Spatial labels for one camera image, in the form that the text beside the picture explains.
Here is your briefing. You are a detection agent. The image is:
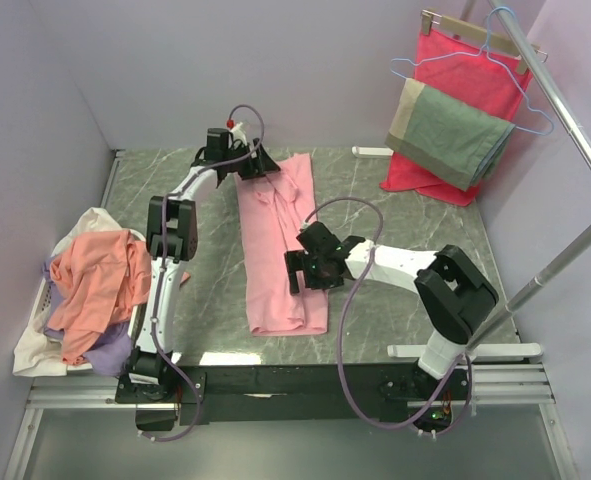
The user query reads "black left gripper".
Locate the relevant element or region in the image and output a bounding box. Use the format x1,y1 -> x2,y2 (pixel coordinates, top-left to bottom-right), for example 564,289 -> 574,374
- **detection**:
225,140 -> 281,182

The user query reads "pink t-shirt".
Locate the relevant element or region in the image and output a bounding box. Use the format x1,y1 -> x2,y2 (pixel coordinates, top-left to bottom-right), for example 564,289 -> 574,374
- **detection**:
236,153 -> 329,336

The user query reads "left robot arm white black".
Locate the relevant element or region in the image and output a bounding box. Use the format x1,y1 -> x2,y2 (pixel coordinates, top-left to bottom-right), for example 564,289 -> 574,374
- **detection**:
126,119 -> 280,402

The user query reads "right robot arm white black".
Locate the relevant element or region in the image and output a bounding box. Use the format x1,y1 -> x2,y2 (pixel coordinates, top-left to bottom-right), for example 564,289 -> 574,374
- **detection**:
284,221 -> 499,399

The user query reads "white rack foot rear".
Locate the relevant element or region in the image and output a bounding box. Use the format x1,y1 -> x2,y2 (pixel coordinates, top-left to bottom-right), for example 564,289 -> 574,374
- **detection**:
351,146 -> 393,158

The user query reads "white rack foot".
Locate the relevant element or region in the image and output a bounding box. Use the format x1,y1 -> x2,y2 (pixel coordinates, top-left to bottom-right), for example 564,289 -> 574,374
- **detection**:
387,343 -> 543,362
351,146 -> 393,158

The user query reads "salmon orange t-shirt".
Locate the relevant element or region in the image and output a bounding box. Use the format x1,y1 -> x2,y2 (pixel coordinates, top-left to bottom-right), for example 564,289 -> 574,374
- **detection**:
47,229 -> 151,366

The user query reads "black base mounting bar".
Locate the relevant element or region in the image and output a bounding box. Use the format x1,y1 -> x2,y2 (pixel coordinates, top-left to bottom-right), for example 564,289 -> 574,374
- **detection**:
115,363 -> 470,432

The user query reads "green beige folded cloth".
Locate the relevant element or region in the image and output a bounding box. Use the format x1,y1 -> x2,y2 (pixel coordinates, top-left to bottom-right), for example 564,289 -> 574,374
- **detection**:
385,78 -> 515,190

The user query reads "lavender purple t-shirt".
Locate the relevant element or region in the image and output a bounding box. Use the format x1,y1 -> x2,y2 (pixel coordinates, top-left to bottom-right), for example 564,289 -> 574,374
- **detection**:
42,257 -> 131,376

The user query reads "white rack foot front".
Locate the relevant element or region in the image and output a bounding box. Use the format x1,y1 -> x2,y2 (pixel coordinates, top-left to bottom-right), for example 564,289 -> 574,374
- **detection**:
387,343 -> 543,362

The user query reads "white laundry basket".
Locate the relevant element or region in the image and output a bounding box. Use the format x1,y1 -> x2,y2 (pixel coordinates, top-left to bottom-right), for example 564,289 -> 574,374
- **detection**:
31,279 -> 92,374

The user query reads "red mesh laundry bag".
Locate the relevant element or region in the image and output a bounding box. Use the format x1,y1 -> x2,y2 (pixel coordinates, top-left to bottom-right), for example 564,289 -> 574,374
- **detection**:
380,29 -> 532,207

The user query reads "white cream t-shirt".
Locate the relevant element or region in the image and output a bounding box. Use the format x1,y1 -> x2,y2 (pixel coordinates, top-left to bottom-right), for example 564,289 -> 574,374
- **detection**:
12,207 -> 122,378

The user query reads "wooden clip hanger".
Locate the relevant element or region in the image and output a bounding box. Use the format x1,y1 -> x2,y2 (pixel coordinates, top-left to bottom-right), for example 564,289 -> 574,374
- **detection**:
421,9 -> 528,74

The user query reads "silver clothes rack pole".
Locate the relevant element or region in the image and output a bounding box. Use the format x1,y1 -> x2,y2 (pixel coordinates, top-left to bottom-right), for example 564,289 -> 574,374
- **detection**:
467,1 -> 591,353

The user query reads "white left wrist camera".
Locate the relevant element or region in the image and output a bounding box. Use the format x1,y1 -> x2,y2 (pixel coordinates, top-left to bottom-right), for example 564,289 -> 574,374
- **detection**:
226,118 -> 248,145

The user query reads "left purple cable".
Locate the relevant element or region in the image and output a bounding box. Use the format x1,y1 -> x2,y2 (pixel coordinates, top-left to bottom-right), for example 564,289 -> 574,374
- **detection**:
144,103 -> 267,444

